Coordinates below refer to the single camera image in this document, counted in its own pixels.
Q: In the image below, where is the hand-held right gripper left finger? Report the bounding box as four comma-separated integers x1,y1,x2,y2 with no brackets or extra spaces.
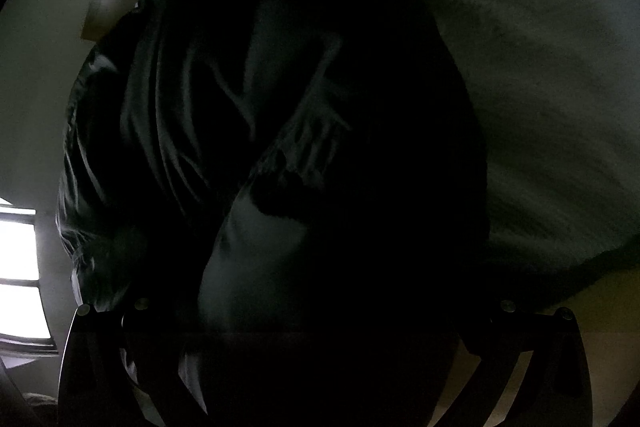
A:
57,298,211,427

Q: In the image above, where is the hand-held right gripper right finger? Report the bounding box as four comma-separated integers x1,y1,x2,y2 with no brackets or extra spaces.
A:
430,300,594,427

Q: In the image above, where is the black puffer jacket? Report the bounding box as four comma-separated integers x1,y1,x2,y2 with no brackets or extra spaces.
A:
55,0,493,427

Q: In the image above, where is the window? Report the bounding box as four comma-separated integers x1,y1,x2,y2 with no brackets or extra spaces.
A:
0,198,58,350

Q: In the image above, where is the striped duvet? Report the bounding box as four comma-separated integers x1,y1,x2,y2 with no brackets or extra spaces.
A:
350,0,640,427

